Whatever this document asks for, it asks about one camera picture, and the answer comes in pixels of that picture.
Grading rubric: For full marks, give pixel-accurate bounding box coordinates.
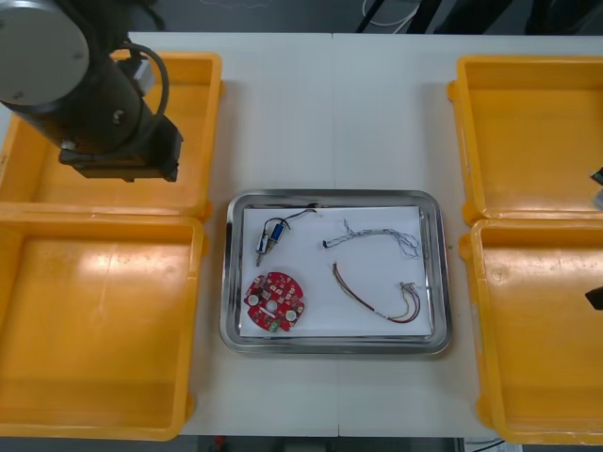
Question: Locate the metal solenoid with blue label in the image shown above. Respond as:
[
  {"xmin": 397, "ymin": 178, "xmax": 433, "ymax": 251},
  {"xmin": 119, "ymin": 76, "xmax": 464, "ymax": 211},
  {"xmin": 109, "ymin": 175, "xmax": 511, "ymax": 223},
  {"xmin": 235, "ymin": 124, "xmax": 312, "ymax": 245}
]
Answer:
[{"xmin": 253, "ymin": 205, "xmax": 323, "ymax": 268}]

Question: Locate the steel tray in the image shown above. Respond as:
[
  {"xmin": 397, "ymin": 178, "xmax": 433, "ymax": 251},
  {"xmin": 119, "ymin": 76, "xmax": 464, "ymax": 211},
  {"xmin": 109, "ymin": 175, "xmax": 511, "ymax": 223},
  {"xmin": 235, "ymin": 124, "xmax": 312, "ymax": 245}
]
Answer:
[{"xmin": 218, "ymin": 188, "xmax": 455, "ymax": 357}]

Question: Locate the round red circuit board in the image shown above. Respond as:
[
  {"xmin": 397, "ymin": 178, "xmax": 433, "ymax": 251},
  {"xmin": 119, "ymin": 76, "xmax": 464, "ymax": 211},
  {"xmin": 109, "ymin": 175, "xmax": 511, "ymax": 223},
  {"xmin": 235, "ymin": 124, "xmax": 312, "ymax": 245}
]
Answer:
[{"xmin": 242, "ymin": 268, "xmax": 309, "ymax": 334}]

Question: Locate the white cable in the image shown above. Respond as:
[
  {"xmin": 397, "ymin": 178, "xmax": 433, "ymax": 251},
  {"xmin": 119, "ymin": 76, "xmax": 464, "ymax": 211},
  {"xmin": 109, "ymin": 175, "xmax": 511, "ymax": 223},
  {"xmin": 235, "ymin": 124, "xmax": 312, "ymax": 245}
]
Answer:
[{"xmin": 361, "ymin": 0, "xmax": 421, "ymax": 27}]

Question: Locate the yellow-orange plastic bin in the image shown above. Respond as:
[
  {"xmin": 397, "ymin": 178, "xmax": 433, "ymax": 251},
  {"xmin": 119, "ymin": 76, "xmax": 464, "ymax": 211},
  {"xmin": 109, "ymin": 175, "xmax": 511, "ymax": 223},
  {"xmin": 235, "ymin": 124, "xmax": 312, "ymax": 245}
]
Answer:
[
  {"xmin": 458, "ymin": 217, "xmax": 603, "ymax": 446},
  {"xmin": 0, "ymin": 202, "xmax": 211, "ymax": 443},
  {"xmin": 0, "ymin": 50, "xmax": 224, "ymax": 220},
  {"xmin": 447, "ymin": 55, "xmax": 603, "ymax": 223}
]

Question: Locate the red and green-yellow wire harness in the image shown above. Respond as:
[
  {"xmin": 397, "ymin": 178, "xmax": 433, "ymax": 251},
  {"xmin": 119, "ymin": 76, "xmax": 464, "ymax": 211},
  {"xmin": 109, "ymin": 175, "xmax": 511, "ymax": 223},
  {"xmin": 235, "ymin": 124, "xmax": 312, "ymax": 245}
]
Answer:
[{"xmin": 331, "ymin": 261, "xmax": 421, "ymax": 326}]

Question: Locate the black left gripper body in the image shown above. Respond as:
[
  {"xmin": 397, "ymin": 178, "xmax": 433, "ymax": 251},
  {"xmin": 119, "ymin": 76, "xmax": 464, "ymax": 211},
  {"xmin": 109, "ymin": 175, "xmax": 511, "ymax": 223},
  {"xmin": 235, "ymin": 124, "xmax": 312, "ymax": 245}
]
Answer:
[{"xmin": 74, "ymin": 116, "xmax": 184, "ymax": 186}]

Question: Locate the white paper sheet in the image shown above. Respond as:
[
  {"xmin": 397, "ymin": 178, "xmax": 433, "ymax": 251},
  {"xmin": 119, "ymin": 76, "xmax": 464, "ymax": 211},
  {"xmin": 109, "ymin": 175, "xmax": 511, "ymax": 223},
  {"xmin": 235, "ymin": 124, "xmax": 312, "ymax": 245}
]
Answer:
[{"xmin": 237, "ymin": 204, "xmax": 436, "ymax": 339}]

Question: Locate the blue-white twisted wire harness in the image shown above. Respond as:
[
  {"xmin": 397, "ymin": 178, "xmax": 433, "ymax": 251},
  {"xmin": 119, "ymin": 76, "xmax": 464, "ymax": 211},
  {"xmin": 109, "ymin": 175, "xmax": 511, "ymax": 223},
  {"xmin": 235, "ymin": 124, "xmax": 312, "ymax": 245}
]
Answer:
[{"xmin": 321, "ymin": 217, "xmax": 421, "ymax": 261}]

